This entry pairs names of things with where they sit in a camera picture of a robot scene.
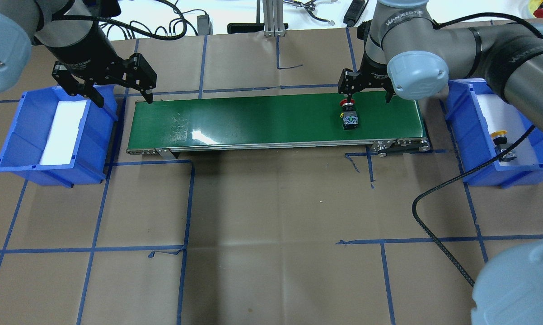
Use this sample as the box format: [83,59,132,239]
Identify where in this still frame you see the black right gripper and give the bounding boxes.
[337,55,395,105]

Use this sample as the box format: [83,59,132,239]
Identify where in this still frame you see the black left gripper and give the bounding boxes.
[42,18,157,108]

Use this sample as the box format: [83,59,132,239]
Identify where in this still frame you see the red push button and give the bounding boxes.
[340,99,360,131]

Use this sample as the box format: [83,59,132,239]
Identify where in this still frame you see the yellow push button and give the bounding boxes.
[490,130,517,163]

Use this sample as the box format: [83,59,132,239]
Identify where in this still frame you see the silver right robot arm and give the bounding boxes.
[338,0,543,325]

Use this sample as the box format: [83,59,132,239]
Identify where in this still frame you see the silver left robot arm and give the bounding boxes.
[0,0,157,107]

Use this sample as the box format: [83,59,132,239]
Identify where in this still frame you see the green conveyor belt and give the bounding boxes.
[126,91,431,156]

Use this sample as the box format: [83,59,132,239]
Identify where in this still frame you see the blue bin left side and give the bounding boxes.
[0,85,118,188]

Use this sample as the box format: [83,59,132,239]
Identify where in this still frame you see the blue bin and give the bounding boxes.
[445,79,543,188]
[0,85,118,188]

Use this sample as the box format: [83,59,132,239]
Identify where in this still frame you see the white foam pad left bin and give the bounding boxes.
[39,100,87,165]

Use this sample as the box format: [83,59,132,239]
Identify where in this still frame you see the white foam pad bin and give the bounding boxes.
[471,94,543,169]
[39,100,87,165]

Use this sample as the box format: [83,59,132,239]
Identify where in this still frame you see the black power adapter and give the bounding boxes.
[197,14,213,36]

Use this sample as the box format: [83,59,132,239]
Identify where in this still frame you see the blue bin right side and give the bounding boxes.
[445,79,543,188]

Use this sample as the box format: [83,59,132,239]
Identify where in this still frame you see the white foam pad right bin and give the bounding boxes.
[471,94,543,169]

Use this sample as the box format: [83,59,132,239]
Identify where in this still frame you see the aluminium frame post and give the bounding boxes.
[261,0,286,37]

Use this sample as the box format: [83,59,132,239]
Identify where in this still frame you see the black braided cable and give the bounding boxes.
[412,125,537,288]

